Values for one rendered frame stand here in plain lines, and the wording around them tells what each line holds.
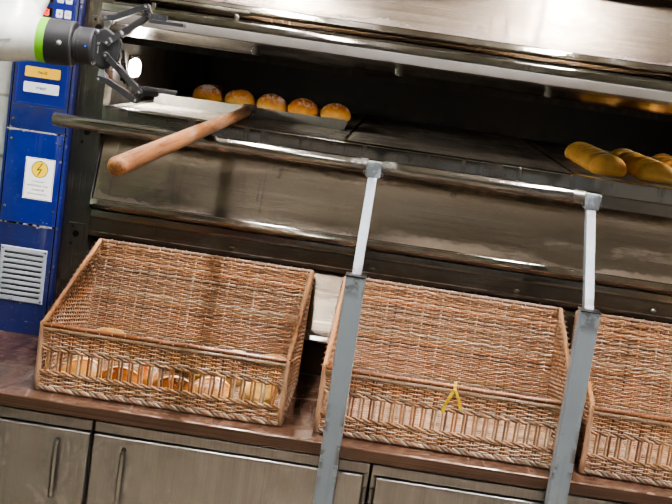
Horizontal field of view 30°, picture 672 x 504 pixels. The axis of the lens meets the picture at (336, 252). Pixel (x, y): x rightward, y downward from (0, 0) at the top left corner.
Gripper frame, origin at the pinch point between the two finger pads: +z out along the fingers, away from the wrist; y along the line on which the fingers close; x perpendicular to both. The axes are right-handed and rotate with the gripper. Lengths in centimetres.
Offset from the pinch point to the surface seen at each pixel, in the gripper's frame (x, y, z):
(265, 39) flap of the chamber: -40.2, -6.6, 13.4
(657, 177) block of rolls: -69, 14, 115
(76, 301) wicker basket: -33, 60, -22
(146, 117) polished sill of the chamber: -55, 16, -15
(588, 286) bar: -1, 34, 91
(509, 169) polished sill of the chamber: -55, 16, 76
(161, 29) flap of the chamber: -40.4, -5.5, -11.2
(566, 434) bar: 5, 64, 90
